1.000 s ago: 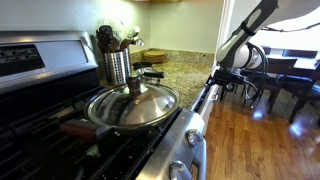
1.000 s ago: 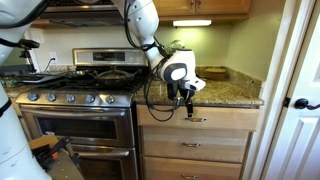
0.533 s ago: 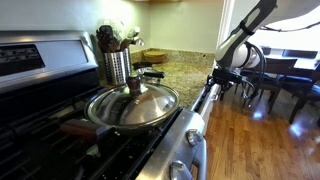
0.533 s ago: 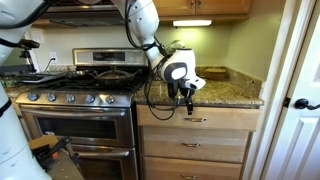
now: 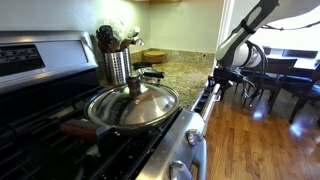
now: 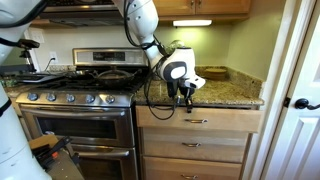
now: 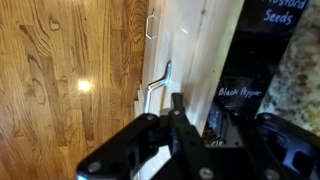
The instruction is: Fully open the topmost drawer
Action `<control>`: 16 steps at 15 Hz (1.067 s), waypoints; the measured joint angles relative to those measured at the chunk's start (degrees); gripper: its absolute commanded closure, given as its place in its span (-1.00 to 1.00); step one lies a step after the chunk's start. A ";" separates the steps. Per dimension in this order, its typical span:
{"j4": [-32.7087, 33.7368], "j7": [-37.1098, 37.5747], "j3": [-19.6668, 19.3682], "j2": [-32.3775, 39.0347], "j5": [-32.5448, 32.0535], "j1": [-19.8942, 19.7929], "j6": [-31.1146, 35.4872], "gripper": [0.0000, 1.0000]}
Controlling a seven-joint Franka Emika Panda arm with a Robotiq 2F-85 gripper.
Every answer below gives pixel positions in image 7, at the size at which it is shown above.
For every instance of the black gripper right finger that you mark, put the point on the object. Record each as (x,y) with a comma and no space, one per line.
(276,150)

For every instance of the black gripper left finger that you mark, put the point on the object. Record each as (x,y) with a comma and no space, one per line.
(133,150)

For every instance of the light wood spice drawer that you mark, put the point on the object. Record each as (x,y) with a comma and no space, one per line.
(200,50)

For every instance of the light wood middle drawer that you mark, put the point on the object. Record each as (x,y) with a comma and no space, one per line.
(160,26)

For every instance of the white baseboard trim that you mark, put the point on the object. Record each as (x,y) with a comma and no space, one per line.
(139,100)

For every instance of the black pepper spice jar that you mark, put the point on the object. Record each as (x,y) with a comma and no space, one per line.
(240,91)

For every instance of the brown spice jar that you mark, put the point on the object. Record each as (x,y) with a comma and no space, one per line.
(207,137)

